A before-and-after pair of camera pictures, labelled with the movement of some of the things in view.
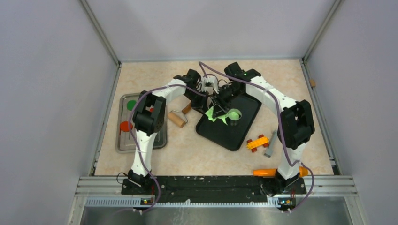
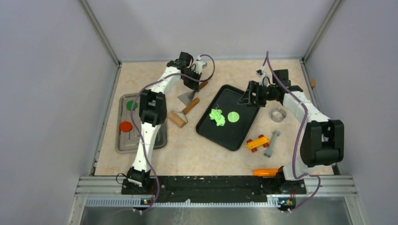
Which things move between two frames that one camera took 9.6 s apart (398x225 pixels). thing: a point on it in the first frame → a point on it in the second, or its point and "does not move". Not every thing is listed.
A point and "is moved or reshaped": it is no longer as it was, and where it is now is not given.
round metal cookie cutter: x=234 y=114 → x=278 y=115
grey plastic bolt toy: x=269 y=151 does not move
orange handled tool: x=272 y=172 does not move
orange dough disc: x=124 y=126 does not move
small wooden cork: x=312 y=82 does not move
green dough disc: x=130 y=104 does not move
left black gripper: x=202 y=103 → x=193 y=85
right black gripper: x=218 y=108 → x=253 y=87
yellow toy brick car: x=262 y=140 does not move
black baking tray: x=231 y=137 does not move
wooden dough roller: x=178 y=117 does not move
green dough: x=210 y=113 is moved or reshaped
